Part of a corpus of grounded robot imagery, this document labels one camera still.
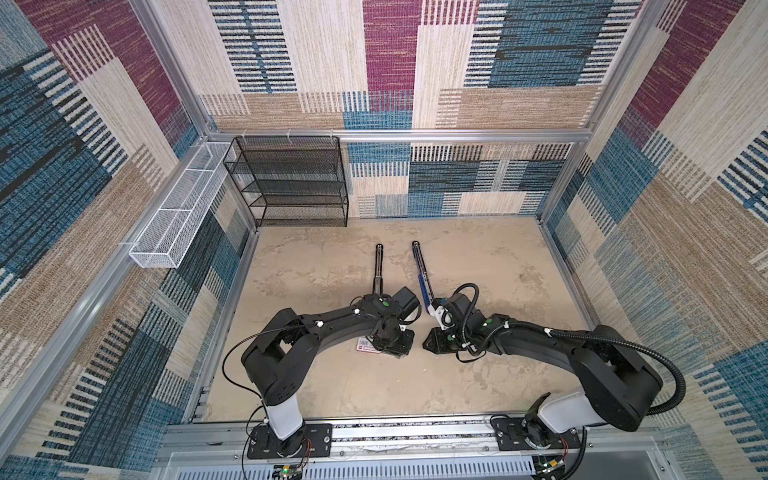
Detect red white staple box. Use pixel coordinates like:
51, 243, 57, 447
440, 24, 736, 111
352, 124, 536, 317
355, 337, 379, 354

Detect blue stapler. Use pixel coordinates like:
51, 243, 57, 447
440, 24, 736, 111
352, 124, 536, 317
411, 240, 435, 315

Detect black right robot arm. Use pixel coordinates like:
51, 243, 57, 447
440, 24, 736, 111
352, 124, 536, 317
421, 284, 687, 449

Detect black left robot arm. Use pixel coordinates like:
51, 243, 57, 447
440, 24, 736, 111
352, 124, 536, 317
241, 287, 421, 455

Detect black mesh shelf rack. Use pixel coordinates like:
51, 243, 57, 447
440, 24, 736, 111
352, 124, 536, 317
223, 135, 349, 228

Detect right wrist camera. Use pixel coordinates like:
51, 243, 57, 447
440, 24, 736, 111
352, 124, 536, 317
427, 298, 454, 330

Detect aluminium front rail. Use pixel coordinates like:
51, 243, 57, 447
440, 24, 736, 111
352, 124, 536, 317
150, 413, 683, 479

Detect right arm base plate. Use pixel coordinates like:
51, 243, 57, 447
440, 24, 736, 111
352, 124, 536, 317
489, 415, 581, 451

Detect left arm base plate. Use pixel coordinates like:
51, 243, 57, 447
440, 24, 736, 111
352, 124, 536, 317
245, 423, 333, 460

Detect white wire mesh basket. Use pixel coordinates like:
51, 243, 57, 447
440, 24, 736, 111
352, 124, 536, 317
129, 142, 229, 269

